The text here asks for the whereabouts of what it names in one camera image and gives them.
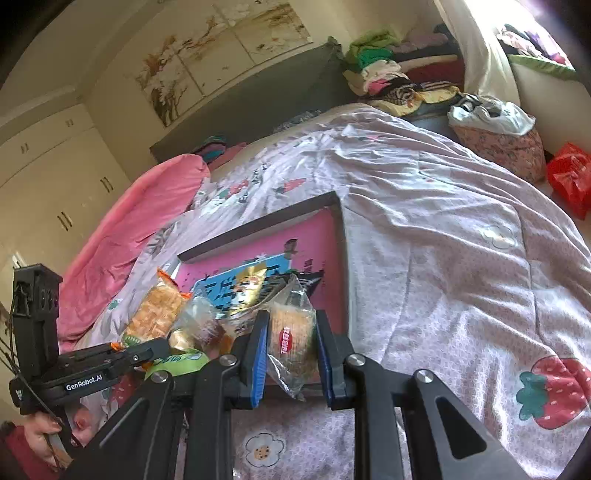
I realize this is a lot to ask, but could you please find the pink book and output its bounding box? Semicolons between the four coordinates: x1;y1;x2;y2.
178;208;345;324

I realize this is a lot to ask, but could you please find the clear pastry packet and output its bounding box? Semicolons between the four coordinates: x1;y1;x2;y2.
168;295;227;356

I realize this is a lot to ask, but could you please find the tree wall painting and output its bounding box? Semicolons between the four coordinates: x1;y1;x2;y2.
134;0;312;127

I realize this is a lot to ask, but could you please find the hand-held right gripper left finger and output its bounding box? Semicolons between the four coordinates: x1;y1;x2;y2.
69;309;271;480

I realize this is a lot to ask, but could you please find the green label snack packet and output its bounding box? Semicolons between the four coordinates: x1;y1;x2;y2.
143;348;208;379

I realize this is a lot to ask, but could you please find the golden tan snack packet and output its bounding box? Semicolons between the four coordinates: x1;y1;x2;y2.
226;264;282;319

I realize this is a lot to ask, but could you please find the striped pillow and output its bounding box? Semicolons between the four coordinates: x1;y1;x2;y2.
191;135;247;164

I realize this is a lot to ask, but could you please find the floral fabric basket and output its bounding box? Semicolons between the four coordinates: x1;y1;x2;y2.
455;124;548;183

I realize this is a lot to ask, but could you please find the orange bread packet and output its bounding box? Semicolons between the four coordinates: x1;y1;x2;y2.
121;268;185;347

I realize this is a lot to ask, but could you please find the strawberry printed quilt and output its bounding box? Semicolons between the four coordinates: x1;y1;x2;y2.
74;104;591;480

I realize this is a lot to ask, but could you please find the cream wardrobe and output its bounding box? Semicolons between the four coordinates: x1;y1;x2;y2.
0;104;132;278

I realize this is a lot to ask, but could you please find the person's left hand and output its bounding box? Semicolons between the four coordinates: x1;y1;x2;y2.
22;406;95;469

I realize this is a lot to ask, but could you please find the person's left forearm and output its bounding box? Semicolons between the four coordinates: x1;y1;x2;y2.
0;422;54;480

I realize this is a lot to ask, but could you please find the pink blanket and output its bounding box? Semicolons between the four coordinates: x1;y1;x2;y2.
58;143;247;342

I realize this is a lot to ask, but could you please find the pile of folded clothes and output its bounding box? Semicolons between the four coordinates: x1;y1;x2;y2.
342;23;467;118

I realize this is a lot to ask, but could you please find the cream curtain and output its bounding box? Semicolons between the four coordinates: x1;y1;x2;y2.
438;0;522;107

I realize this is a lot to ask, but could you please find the white plastic bag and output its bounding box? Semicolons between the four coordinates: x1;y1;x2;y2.
447;95;536;137

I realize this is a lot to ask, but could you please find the cream upholstered furniture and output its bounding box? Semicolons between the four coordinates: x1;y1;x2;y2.
508;55;591;158

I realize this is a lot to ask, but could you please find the dark cardboard box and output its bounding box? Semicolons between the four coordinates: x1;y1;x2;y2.
177;191;352;402

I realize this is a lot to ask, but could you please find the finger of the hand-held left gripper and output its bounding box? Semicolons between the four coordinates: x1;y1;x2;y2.
111;337;172;370

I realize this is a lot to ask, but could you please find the colourful clothes heap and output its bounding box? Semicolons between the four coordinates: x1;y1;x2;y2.
496;23;578;81

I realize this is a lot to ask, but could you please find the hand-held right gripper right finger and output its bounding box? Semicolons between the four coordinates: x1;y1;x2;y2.
315;309;529;480

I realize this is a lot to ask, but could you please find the red plastic bag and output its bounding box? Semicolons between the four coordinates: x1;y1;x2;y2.
546;143;591;217

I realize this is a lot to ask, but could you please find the grey headboard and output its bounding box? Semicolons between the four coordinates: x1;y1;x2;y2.
150;39;365;162

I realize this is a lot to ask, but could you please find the clear round cake packet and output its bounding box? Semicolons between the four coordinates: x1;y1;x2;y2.
265;274;319;402

